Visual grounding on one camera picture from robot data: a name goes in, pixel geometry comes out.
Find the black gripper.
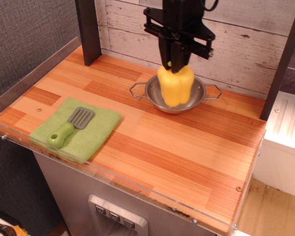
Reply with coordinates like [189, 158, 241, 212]
[144, 0, 216, 73]

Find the yellow plastic bell pepper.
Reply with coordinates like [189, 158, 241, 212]
[157, 65, 195, 107]

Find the green folded cloth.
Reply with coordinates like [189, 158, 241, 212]
[30, 97, 121, 164]

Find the grey toy fridge cabinet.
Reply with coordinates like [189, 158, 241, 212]
[34, 153, 214, 236]

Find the silver dispenser panel with buttons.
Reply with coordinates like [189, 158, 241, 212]
[88, 194, 149, 236]

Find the clear acrylic front guard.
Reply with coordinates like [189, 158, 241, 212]
[0, 118, 267, 236]

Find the orange object bottom left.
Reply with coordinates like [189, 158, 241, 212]
[3, 225, 29, 236]

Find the silver pot with handles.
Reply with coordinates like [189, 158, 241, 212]
[129, 75, 222, 115]

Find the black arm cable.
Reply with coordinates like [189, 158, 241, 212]
[201, 0, 219, 12]

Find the dark left wooden post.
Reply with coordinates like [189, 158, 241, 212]
[75, 0, 102, 66]

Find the dark wooden post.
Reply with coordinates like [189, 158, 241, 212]
[75, 0, 102, 66]
[260, 19, 295, 121]

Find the dark right wooden post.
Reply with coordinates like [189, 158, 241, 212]
[260, 19, 295, 121]

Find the grey spatula green handle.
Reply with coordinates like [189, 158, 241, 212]
[47, 107, 94, 148]

